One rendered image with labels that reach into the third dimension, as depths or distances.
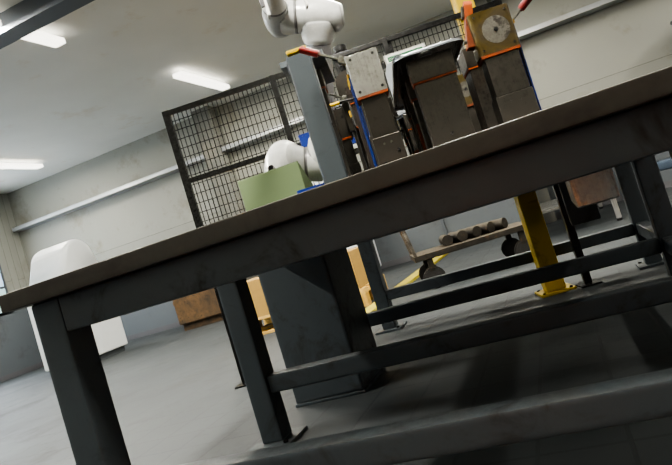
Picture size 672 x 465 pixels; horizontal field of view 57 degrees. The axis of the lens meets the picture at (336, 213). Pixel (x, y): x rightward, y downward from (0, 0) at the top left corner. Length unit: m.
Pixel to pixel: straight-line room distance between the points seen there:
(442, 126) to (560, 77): 7.15
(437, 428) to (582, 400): 0.25
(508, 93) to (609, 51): 7.15
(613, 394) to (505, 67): 0.91
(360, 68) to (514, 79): 0.40
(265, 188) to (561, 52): 6.68
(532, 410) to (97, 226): 10.48
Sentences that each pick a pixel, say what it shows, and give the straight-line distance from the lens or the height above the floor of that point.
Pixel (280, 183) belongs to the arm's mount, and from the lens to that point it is 2.54.
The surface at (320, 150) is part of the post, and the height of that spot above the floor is 0.86.
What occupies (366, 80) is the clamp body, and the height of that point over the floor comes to 0.98.
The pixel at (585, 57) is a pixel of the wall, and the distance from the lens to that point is 8.82.
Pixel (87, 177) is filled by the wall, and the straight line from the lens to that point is 11.41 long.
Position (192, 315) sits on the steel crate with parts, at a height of 0.18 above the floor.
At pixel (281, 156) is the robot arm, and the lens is 2.68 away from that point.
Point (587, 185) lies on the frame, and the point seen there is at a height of 0.55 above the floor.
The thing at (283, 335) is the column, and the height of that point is 0.29.
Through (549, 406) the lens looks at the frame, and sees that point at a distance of 1.16.
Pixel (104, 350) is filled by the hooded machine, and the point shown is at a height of 0.11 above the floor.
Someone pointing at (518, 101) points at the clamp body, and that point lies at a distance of 1.71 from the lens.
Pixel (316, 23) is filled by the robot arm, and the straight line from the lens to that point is 2.57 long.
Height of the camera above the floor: 0.60
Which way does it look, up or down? 2 degrees up
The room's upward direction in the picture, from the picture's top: 17 degrees counter-clockwise
